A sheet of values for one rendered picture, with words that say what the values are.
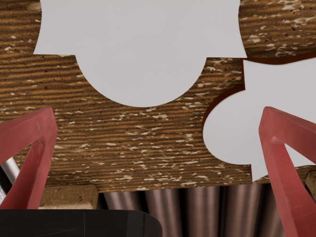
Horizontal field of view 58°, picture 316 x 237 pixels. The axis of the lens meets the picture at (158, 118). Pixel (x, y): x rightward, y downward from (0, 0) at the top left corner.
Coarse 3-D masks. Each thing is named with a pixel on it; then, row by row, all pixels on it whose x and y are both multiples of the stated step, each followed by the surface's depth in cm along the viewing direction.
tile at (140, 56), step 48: (48, 0) 15; (96, 0) 15; (144, 0) 15; (192, 0) 16; (48, 48) 17; (96, 48) 17; (144, 48) 17; (192, 48) 17; (240, 48) 17; (144, 96) 19
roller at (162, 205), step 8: (152, 192) 32; (160, 192) 32; (168, 192) 32; (176, 192) 34; (152, 200) 33; (160, 200) 33; (168, 200) 33; (176, 200) 34; (152, 208) 35; (160, 208) 34; (168, 208) 34; (176, 208) 35; (160, 216) 35; (168, 216) 35; (176, 216) 36; (168, 224) 36; (176, 224) 37; (168, 232) 37; (176, 232) 38
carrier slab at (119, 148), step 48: (0, 0) 18; (240, 0) 18; (288, 0) 18; (0, 48) 20; (288, 48) 20; (0, 96) 23; (48, 96) 23; (96, 96) 23; (192, 96) 23; (96, 144) 26; (144, 144) 26; (192, 144) 26
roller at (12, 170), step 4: (8, 160) 29; (12, 160) 29; (4, 164) 29; (8, 164) 29; (12, 164) 29; (4, 168) 30; (8, 168) 30; (12, 168) 30; (16, 168) 30; (4, 172) 31; (8, 172) 30; (12, 172) 30; (16, 172) 30; (8, 176) 31; (12, 176) 30; (16, 176) 30; (12, 180) 31; (12, 184) 32
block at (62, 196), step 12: (48, 192) 28; (60, 192) 28; (72, 192) 28; (84, 192) 28; (96, 192) 29; (48, 204) 27; (60, 204) 27; (72, 204) 27; (84, 204) 27; (96, 204) 28
